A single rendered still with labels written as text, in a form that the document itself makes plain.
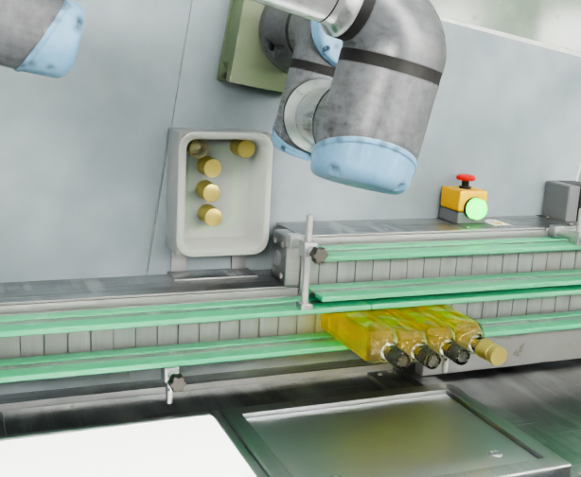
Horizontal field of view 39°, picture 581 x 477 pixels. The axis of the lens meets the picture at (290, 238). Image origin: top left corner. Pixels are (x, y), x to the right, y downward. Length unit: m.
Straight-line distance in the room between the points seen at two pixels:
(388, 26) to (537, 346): 1.13
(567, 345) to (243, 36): 0.99
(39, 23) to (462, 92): 1.15
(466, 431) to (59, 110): 0.88
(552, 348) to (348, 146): 1.11
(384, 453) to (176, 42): 0.79
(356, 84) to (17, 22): 0.35
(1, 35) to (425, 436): 0.94
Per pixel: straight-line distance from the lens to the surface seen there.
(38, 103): 1.48
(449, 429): 1.45
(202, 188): 1.50
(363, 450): 1.34
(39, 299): 1.42
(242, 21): 1.48
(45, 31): 0.78
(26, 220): 1.51
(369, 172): 0.88
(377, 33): 0.89
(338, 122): 0.89
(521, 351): 1.85
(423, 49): 0.89
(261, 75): 1.49
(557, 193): 1.91
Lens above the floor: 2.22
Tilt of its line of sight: 64 degrees down
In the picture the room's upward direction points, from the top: 120 degrees clockwise
